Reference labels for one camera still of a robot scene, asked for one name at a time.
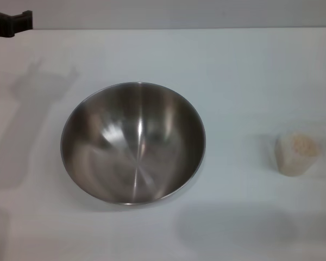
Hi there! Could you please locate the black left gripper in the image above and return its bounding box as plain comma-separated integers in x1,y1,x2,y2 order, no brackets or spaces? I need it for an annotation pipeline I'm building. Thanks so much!
0,10,33,38

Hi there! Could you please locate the stainless steel bowl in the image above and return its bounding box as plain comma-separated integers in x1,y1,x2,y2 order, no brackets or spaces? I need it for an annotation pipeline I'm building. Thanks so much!
60,81,206,206

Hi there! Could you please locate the clear plastic measuring cup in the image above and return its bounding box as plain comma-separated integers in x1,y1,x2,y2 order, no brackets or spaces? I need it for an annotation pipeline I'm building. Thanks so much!
274,127,326,176

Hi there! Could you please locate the white rice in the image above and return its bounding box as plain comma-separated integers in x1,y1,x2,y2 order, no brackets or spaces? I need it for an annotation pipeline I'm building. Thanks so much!
276,132,320,175

